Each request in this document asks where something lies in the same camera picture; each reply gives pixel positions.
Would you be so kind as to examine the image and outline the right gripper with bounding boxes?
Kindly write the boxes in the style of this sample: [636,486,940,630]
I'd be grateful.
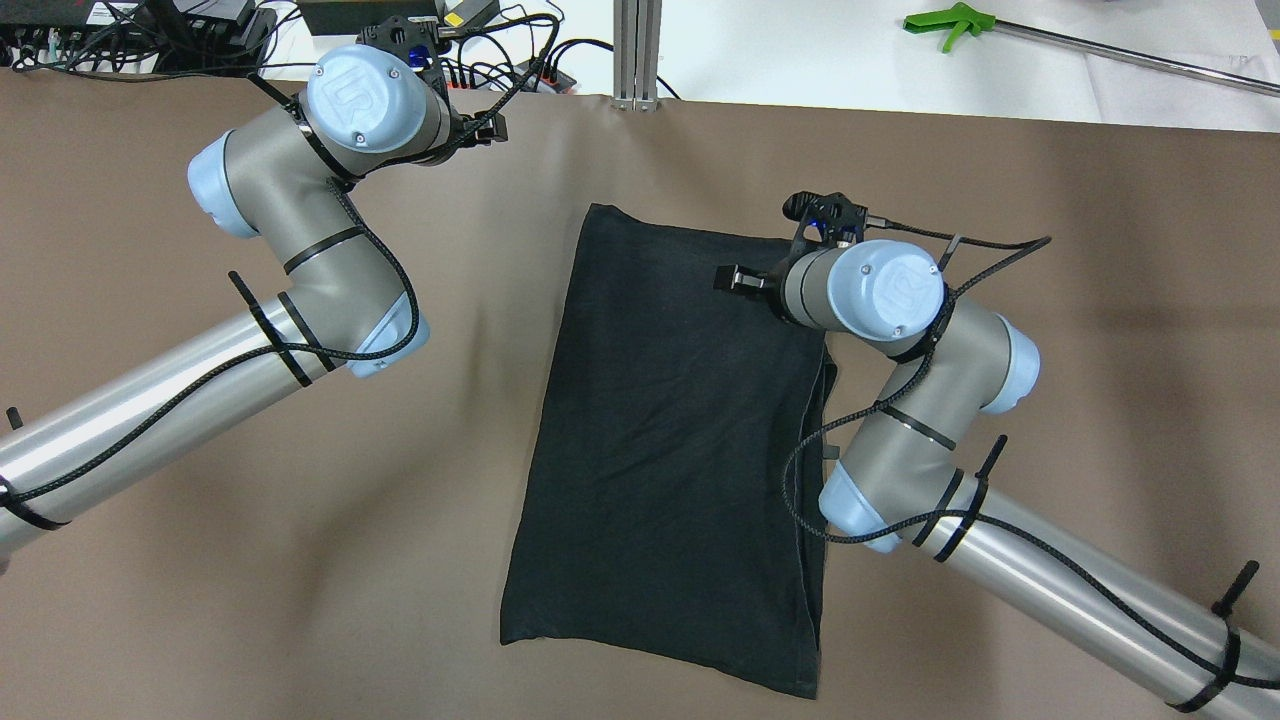
[713,256,797,322]

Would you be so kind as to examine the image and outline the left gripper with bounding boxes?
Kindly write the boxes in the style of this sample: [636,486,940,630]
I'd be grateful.
[440,102,509,161]

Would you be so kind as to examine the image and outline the black printed t-shirt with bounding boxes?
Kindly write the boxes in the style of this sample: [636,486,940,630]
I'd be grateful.
[499,204,837,700]

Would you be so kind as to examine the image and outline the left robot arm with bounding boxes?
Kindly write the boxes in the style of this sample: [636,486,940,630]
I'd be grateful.
[1,44,508,560]

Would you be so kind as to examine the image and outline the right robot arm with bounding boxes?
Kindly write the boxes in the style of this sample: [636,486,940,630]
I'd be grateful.
[714,240,1279,719]

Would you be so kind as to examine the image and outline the black power adapter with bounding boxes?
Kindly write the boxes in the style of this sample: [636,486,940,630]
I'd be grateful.
[442,0,500,32]

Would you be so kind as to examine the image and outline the black box device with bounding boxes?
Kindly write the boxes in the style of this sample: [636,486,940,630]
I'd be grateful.
[294,1,396,37]

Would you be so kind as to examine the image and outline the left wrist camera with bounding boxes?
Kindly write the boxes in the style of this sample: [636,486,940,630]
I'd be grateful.
[356,15,453,92]

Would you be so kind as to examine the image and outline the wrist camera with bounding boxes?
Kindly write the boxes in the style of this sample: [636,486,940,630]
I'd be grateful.
[356,15,453,92]
[782,191,869,255]

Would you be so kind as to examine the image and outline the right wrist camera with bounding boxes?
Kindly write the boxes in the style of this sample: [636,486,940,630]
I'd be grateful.
[782,191,869,255]

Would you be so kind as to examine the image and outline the aluminium frame post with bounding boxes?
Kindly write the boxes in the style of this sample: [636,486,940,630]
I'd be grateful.
[611,0,663,113]

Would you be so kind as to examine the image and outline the green handled grabber tool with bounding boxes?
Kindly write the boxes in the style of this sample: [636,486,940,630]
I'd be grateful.
[902,1,1279,97]

